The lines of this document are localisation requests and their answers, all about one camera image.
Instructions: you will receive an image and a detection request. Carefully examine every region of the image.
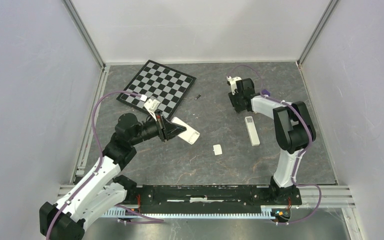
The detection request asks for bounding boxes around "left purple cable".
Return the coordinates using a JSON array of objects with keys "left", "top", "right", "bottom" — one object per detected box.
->
[{"left": 44, "top": 91, "right": 143, "bottom": 240}]

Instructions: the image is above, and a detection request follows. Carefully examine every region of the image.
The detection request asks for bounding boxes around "white slotted cable duct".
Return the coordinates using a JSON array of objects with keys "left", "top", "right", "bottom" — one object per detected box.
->
[{"left": 101, "top": 207, "right": 275, "bottom": 220}]

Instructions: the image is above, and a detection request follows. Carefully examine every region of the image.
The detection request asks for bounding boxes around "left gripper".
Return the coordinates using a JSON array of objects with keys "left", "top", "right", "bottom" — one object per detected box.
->
[{"left": 129, "top": 109, "right": 186, "bottom": 146}]

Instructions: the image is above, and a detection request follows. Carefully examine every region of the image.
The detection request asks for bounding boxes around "short white remote control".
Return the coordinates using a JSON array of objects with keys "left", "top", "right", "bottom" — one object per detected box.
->
[{"left": 171, "top": 117, "right": 201, "bottom": 145}]

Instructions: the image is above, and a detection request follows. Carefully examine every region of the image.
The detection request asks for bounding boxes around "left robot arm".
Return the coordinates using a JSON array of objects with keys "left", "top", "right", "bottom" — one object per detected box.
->
[{"left": 39, "top": 112, "right": 193, "bottom": 240}]

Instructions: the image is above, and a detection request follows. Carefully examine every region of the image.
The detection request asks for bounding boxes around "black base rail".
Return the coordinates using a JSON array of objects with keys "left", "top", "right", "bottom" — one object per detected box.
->
[{"left": 121, "top": 184, "right": 302, "bottom": 214}]

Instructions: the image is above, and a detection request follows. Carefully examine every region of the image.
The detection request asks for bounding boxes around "long white remote control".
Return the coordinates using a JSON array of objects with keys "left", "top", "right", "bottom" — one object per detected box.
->
[{"left": 244, "top": 116, "right": 261, "bottom": 147}]

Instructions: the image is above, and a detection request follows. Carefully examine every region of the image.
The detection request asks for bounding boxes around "purple cube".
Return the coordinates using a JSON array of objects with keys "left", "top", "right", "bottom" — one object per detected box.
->
[{"left": 260, "top": 89, "right": 271, "bottom": 97}]

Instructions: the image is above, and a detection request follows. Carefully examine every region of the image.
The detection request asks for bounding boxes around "black and grey chessboard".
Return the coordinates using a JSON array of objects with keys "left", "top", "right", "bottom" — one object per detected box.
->
[{"left": 124, "top": 60, "right": 197, "bottom": 119}]

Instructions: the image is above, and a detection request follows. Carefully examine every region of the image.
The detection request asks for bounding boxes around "short remote battery cover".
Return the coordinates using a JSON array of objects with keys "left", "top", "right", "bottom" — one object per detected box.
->
[{"left": 212, "top": 144, "right": 223, "bottom": 156}]

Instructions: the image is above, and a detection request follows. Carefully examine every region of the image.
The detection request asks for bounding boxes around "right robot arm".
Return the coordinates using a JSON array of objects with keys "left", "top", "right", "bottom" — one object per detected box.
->
[{"left": 226, "top": 76, "right": 316, "bottom": 204}]

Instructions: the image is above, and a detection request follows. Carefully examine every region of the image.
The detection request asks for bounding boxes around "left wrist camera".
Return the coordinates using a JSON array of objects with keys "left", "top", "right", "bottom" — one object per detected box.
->
[{"left": 140, "top": 94, "right": 161, "bottom": 120}]

